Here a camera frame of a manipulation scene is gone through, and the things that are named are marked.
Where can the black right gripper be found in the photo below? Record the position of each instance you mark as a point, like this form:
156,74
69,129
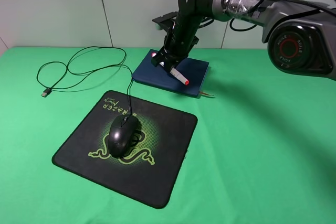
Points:
181,29

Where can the white marker pen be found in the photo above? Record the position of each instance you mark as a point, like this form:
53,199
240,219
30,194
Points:
175,73

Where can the black computer mouse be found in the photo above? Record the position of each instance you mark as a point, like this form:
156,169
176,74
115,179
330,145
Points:
121,134

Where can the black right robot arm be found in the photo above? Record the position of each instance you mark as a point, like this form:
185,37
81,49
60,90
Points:
300,35

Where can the blue notebook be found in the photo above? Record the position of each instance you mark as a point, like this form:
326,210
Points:
192,69

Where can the black razer mouse pad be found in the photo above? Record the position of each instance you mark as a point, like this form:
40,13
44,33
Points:
131,146

